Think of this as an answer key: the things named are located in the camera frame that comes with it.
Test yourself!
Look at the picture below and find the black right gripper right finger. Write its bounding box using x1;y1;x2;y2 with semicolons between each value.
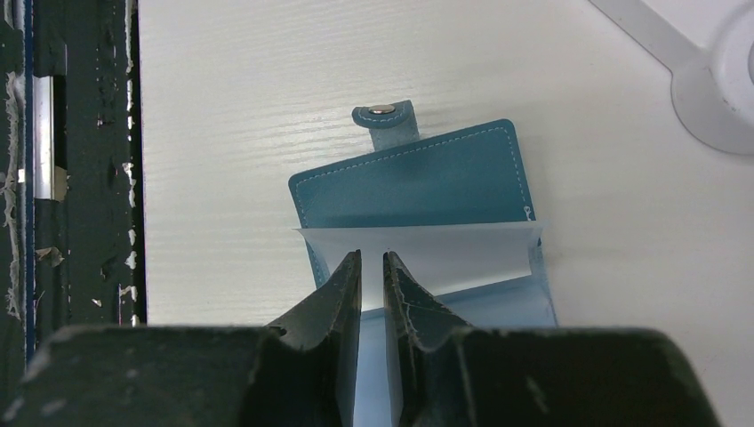
383;251;485;426

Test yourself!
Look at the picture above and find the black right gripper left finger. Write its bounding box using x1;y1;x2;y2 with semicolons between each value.
238;250;362;426

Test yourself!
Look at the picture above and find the white clothes rack stand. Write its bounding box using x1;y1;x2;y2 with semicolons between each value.
594;0;753;156

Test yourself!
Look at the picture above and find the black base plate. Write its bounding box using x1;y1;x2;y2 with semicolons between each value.
1;1;148;387

